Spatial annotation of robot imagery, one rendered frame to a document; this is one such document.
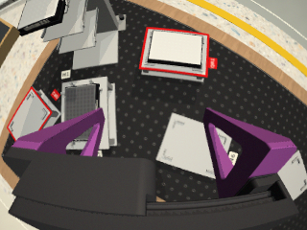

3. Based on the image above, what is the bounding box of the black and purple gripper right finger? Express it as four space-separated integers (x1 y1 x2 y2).
203 108 296 198

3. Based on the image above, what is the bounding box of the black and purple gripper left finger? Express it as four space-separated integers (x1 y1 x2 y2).
12 107 105 156

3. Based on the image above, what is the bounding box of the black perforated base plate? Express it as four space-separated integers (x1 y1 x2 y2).
31 0 307 201

